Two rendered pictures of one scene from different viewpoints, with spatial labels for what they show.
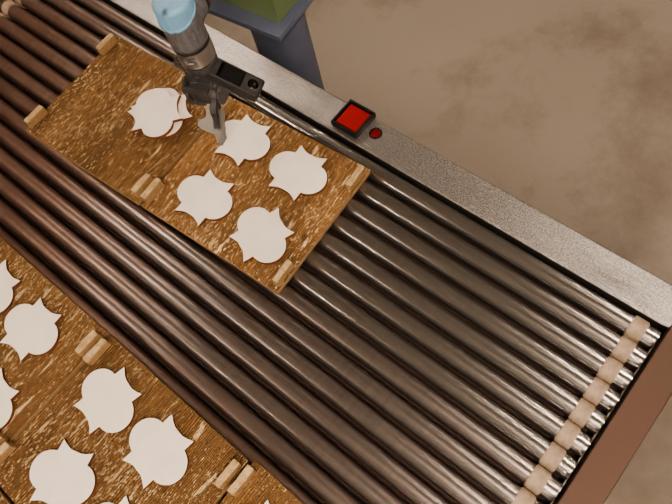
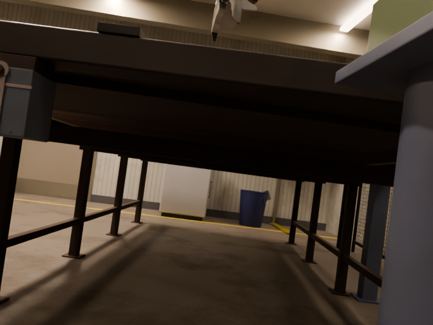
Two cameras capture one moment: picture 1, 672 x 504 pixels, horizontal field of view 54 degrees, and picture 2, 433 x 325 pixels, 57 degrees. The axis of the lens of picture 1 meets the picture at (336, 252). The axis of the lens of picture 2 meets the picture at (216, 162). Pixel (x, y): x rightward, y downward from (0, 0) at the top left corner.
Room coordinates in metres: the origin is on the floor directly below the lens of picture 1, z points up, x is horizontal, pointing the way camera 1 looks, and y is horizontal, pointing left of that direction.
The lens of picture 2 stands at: (1.53, -0.64, 0.69)
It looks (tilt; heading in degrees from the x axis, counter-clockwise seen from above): 2 degrees up; 125
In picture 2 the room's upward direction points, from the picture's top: 8 degrees clockwise
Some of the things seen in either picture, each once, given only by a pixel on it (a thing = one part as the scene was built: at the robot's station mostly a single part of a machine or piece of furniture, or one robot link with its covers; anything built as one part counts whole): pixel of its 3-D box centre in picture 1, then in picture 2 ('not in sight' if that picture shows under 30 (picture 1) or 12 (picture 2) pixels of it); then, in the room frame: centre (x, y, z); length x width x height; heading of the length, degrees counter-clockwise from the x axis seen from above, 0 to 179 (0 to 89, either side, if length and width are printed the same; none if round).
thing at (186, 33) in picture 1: (181, 19); not in sight; (0.99, 0.13, 1.32); 0.09 x 0.08 x 0.11; 146
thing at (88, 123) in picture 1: (127, 115); not in sight; (1.18, 0.38, 0.93); 0.41 x 0.35 x 0.02; 36
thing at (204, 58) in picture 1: (194, 51); not in sight; (0.99, 0.13, 1.24); 0.08 x 0.08 x 0.05
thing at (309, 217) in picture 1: (254, 189); not in sight; (0.84, 0.13, 0.93); 0.41 x 0.35 x 0.02; 37
